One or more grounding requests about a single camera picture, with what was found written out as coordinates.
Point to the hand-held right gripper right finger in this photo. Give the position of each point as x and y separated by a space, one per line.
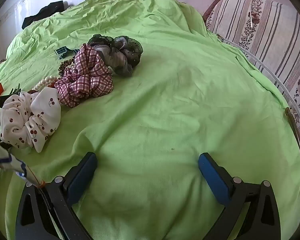
212 180

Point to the red plaid scrunchie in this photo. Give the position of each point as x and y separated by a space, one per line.
90 77

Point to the leopard print scrunchie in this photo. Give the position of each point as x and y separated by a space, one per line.
63 66

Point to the striped floral mattress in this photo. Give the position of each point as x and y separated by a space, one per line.
272 37

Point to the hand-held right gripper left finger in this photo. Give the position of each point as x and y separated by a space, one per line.
82 177

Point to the white cherry print scrunchie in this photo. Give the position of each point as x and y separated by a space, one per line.
40 110

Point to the green bed sheet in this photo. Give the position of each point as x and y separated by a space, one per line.
165 105

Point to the black cloth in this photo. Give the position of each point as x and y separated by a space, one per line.
45 11

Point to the black hair claw clip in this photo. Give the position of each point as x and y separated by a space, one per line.
11 92

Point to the teal striped hair bow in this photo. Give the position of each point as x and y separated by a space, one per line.
62 51

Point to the grey dotted organza scrunchie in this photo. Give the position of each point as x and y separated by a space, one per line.
120 52

